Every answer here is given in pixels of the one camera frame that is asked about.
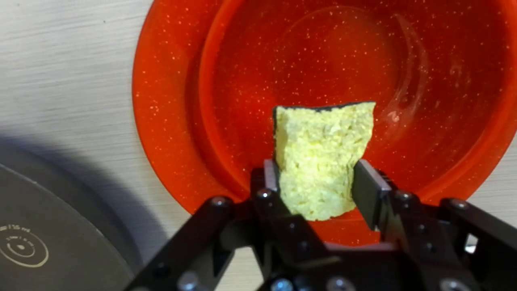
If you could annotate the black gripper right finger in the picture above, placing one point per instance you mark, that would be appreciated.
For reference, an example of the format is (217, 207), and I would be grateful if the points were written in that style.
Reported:
(377, 199)

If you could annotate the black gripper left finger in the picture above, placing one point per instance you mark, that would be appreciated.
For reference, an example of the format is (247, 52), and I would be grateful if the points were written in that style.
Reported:
(272, 183)

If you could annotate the yellow sponge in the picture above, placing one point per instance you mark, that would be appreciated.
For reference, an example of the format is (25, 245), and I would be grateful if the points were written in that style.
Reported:
(321, 162)

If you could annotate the red plate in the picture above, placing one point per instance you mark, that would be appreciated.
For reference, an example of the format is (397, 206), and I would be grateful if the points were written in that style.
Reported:
(164, 123)

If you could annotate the black frying pan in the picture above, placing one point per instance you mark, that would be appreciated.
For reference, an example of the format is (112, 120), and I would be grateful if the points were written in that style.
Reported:
(49, 232)

